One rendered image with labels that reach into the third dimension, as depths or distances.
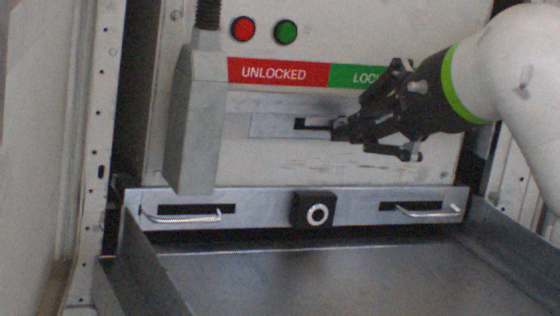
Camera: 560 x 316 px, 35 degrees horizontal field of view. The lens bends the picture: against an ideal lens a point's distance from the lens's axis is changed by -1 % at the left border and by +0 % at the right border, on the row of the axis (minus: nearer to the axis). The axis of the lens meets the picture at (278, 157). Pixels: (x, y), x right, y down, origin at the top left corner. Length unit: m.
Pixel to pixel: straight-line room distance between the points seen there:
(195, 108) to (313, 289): 0.28
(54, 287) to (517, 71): 0.58
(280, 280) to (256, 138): 0.19
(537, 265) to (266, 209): 0.38
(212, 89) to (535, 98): 0.38
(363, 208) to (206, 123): 0.35
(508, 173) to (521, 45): 0.56
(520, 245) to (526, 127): 0.47
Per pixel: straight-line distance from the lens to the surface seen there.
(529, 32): 0.85
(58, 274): 1.11
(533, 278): 1.30
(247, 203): 1.22
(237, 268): 1.16
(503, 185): 1.39
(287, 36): 1.17
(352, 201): 1.29
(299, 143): 1.23
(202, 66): 1.03
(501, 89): 0.86
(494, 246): 1.36
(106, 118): 1.08
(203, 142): 1.05
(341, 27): 1.21
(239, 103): 1.13
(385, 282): 1.20
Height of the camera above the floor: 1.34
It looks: 18 degrees down
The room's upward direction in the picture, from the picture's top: 9 degrees clockwise
